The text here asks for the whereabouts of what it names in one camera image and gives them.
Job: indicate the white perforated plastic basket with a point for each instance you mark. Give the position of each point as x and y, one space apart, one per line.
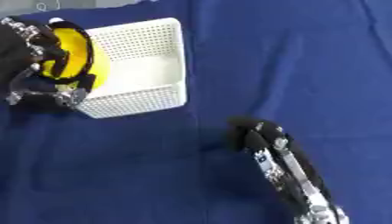
148 75

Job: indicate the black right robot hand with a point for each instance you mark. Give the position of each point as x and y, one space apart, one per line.
244 132

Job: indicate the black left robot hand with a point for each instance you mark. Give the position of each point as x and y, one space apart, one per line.
14 59

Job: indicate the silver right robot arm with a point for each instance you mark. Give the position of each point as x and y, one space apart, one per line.
298 180

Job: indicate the yellow round toy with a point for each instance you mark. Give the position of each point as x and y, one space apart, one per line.
74 52

